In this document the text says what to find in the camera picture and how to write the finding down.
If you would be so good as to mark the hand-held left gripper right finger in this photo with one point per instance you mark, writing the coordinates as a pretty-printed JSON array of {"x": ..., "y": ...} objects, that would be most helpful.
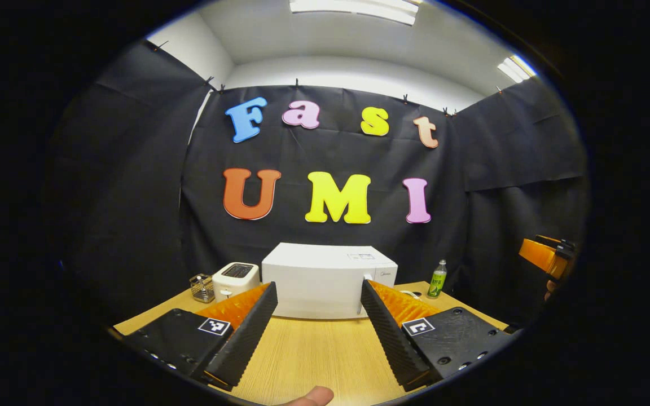
[{"x": 392, "y": 338}]

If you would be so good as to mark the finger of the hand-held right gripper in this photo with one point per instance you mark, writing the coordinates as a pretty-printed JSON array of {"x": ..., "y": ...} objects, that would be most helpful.
[{"x": 539, "y": 256}]

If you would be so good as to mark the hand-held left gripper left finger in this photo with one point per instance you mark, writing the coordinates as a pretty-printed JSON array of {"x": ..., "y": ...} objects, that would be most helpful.
[{"x": 249, "y": 332}]

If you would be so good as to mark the white microwave oven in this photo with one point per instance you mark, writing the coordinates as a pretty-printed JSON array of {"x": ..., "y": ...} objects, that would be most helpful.
[{"x": 325, "y": 282}]

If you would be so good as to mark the white toaster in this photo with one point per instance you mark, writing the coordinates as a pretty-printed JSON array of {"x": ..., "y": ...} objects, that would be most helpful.
[{"x": 235, "y": 279}]

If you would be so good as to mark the green drink bottle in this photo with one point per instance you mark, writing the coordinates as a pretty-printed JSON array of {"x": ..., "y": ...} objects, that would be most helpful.
[{"x": 437, "y": 285}]

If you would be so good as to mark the black backdrop cloth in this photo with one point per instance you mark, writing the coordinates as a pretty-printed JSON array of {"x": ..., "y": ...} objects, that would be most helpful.
[{"x": 127, "y": 197}]

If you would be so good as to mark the small ceiling light panel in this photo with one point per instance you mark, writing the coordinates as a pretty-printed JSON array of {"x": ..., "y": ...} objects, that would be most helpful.
[{"x": 517, "y": 69}]

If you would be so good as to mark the row of black cloth clips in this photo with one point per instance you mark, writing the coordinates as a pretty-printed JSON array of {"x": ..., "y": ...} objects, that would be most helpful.
[{"x": 297, "y": 82}]

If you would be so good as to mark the long ceiling light panel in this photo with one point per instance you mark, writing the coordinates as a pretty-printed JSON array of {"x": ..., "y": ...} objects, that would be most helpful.
[{"x": 353, "y": 8}]

